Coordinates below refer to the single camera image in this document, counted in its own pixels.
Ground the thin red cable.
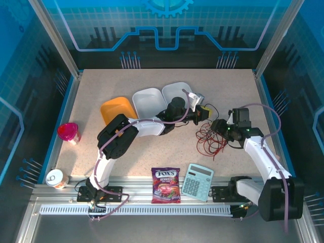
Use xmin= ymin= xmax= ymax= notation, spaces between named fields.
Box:
xmin=196 ymin=120 xmax=228 ymax=156

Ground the white plastic tray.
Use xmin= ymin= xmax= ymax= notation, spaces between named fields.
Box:
xmin=161 ymin=81 xmax=193 ymax=107
xmin=132 ymin=87 xmax=168 ymax=120

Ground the light blue calculator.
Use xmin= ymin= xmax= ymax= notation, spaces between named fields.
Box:
xmin=181 ymin=163 xmax=215 ymax=203

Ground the purple Fox's candy bag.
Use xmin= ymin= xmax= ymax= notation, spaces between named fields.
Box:
xmin=151 ymin=167 xmax=182 ymax=204

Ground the pink lidded plastic cup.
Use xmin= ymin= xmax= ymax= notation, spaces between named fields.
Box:
xmin=57 ymin=123 xmax=82 ymax=145

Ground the tin can with pull tab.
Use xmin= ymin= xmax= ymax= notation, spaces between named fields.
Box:
xmin=45 ymin=169 xmax=69 ymax=190

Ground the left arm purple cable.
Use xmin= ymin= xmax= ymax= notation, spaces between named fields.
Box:
xmin=90 ymin=88 xmax=194 ymax=223

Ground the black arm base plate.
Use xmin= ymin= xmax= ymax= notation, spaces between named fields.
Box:
xmin=76 ymin=186 xmax=124 ymax=203
xmin=211 ymin=186 xmax=238 ymax=203

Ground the black cable outlet bracket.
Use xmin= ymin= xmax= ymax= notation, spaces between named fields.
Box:
xmin=87 ymin=202 xmax=107 ymax=221
xmin=230 ymin=205 xmax=250 ymax=220

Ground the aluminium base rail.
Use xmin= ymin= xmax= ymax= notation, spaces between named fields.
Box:
xmin=30 ymin=176 xmax=304 ymax=206

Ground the white slotted cable duct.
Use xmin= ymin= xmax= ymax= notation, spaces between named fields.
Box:
xmin=39 ymin=204 xmax=233 ymax=216

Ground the aluminium frame post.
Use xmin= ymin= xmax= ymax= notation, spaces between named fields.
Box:
xmin=27 ymin=0 xmax=84 ymax=78
xmin=254 ymin=0 xmax=301 ymax=79

